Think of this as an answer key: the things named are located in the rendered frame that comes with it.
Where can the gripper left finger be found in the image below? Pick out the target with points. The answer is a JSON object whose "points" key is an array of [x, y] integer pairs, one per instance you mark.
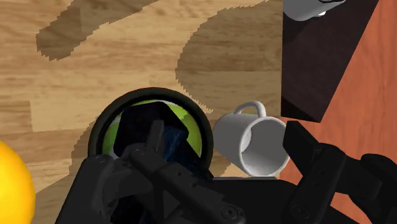
{"points": [[173, 183]]}

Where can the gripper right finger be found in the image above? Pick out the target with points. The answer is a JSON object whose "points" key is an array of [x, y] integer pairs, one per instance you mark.
{"points": [[319, 167]]}

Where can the white mug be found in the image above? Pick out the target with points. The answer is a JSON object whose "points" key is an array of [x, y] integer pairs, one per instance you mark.
{"points": [[231, 136]]}

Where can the black bowl with green inside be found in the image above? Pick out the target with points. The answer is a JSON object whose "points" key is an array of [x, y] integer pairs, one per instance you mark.
{"points": [[99, 136]]}

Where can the yellow round fruit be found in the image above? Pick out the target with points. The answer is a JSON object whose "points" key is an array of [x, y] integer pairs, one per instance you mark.
{"points": [[14, 189]]}

